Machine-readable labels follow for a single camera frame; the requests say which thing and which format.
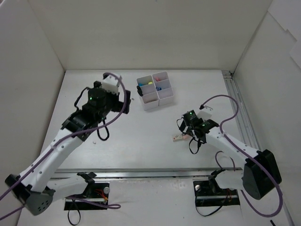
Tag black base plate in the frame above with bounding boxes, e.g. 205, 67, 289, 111
63, 183, 110, 211
193, 180, 240, 207

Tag pink white correction tape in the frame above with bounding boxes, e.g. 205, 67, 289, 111
182, 134, 191, 140

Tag aluminium right rail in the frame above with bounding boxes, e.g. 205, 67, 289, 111
222, 70, 260, 150

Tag white left compartment organizer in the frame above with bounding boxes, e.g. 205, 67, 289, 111
136, 75, 159, 111

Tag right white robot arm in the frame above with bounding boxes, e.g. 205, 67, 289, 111
179, 110, 282, 200

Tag aluminium rail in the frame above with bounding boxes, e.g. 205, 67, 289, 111
54, 164, 245, 181
222, 70, 260, 150

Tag aluminium front rail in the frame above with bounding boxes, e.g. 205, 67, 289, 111
54, 164, 245, 181

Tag white boxed eraser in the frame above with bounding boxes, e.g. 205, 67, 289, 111
172, 134, 183, 142

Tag grey white eraser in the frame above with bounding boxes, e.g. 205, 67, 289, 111
146, 99, 157, 104

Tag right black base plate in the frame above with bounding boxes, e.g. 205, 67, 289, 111
193, 180, 240, 207

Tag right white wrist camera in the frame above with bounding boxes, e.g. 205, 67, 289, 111
197, 106, 214, 121

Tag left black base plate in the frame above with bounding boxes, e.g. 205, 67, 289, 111
63, 183, 110, 211

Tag black handled scissors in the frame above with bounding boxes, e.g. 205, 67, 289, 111
136, 86, 143, 97

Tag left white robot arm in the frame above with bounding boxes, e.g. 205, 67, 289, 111
5, 77, 131, 216

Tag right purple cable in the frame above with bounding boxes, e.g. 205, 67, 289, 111
199, 95, 283, 216

